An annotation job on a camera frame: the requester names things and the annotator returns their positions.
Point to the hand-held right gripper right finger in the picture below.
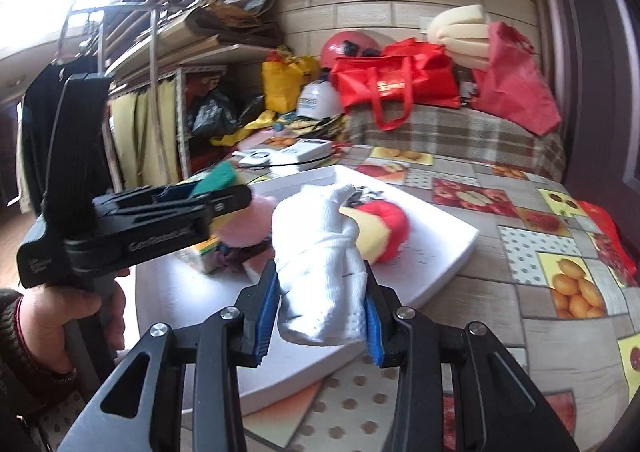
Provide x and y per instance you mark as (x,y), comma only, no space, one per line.
(374,332)

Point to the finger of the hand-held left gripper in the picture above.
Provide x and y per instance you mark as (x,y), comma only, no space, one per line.
(225,202)
(177,192)

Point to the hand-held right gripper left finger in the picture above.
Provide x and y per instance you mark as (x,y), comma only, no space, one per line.
(262,322)

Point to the green scouring sponge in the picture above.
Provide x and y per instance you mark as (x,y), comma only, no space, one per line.
(220,177)

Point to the pink plush ball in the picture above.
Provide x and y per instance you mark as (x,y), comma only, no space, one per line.
(245,227)

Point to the white sock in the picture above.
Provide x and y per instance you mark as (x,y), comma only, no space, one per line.
(320,257)

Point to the white tray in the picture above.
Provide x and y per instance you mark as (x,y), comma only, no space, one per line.
(430,242)

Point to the person's left forearm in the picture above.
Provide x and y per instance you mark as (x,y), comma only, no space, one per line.
(12,372)

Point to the person's left hand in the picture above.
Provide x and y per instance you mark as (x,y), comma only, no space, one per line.
(50,312)

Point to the small white power bank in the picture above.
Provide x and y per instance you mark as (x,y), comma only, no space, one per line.
(256,157)

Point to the yellow curtain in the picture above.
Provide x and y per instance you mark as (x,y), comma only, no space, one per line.
(145,141)

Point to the yellow green tissue pack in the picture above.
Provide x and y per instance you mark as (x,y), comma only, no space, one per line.
(200,257)

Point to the yellow crumpled plastic sheet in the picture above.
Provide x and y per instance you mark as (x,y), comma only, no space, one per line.
(250,126)

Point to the black plastic bag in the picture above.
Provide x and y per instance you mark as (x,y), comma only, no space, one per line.
(215,114)

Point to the large white power bank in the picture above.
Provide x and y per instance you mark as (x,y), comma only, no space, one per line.
(305,151)

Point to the dark hanging clothing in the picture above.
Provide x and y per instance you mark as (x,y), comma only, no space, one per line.
(35,131)

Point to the red plush toy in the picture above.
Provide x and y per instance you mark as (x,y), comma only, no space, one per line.
(390,222)

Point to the yellow shopping bag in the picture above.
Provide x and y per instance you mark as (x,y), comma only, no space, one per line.
(282,86)

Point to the fruit print tablecloth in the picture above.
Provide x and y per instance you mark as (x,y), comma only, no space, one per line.
(500,292)

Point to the white shelf board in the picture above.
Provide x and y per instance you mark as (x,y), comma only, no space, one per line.
(200,56)

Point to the white helmet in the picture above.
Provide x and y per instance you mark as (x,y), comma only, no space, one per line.
(317,99)

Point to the red helmet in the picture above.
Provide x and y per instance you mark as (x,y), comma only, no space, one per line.
(340,49)

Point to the red tote bag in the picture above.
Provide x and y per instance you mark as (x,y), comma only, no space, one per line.
(390,81)

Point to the plaid covered bench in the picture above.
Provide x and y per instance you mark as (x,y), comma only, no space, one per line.
(450,136)

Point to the red printed bag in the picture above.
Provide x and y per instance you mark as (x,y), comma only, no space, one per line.
(610,242)

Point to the white foam pieces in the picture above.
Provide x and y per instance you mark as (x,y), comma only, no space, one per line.
(460,31)

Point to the dark panelled door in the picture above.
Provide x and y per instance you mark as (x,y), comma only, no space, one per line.
(600,81)

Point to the metal rack frame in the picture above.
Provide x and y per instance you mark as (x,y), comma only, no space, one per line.
(156,81)

